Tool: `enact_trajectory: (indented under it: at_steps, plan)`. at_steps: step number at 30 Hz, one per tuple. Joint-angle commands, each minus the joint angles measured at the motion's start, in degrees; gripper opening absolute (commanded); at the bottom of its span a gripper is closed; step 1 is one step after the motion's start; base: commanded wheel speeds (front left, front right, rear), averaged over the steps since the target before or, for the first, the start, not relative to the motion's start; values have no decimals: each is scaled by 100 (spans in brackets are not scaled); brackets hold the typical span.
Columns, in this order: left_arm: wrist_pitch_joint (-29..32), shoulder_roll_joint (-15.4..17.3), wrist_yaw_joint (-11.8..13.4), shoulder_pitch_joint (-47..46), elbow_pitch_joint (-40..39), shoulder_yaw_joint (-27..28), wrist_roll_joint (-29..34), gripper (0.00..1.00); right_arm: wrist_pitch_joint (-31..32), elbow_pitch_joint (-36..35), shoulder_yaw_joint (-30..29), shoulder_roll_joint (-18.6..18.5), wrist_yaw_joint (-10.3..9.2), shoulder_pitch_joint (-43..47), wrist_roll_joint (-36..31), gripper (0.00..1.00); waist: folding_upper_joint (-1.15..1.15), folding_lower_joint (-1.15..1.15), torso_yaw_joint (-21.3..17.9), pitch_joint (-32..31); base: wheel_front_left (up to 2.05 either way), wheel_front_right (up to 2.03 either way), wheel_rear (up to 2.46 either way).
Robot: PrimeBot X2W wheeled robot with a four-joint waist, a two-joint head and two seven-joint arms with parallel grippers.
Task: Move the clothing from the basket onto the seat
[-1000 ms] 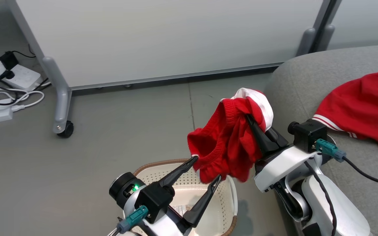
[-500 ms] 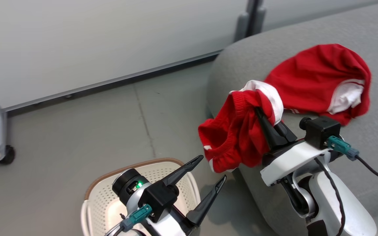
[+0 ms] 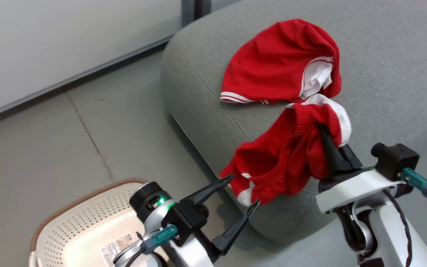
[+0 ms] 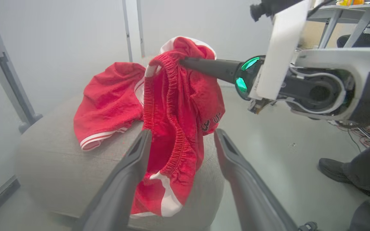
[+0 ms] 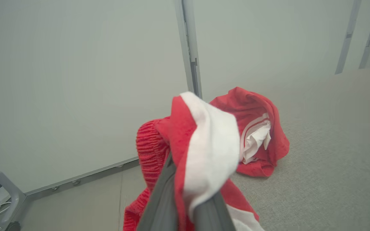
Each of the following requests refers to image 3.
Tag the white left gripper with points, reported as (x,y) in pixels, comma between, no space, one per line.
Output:
(191,256)

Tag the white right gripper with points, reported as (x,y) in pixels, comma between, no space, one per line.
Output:
(354,189)

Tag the red shorts white band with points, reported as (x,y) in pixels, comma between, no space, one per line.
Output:
(287,159)

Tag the red shirt white collar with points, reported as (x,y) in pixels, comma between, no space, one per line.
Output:
(272,63)

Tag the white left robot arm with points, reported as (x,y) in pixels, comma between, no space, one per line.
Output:
(150,207)

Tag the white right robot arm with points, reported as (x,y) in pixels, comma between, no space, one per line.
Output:
(387,233)

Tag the grey fabric sofa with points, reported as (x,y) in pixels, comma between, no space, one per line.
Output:
(391,55)

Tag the paper label sticker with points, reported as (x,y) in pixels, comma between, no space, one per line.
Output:
(117,247)

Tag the white perforated laundry basket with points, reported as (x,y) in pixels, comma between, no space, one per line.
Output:
(87,222)

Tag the narrow white partition panel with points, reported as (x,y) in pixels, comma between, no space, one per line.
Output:
(204,5)

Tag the large white partition panel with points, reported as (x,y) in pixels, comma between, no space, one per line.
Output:
(69,40)

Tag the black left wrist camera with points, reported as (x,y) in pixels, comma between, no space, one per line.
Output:
(185,222)

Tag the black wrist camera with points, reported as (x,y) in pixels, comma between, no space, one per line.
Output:
(397,159)
(185,222)

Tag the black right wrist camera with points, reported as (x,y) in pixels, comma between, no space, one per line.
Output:
(397,159)

